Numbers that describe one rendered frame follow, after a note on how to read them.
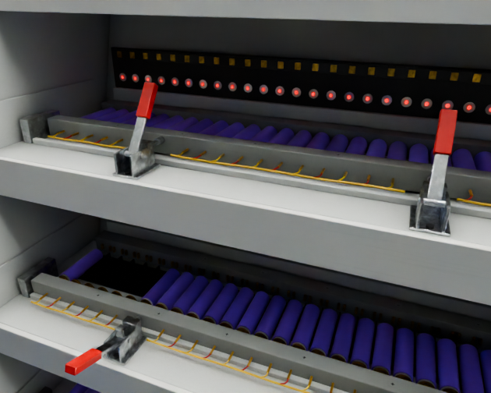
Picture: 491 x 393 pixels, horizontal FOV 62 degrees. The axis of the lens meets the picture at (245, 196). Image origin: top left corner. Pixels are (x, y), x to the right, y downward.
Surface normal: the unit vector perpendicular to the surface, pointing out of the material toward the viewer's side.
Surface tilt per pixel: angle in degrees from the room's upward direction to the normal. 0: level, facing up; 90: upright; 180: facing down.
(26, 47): 90
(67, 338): 16
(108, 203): 106
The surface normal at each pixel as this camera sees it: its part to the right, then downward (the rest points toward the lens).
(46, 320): 0.01, -0.90
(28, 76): 0.93, 0.17
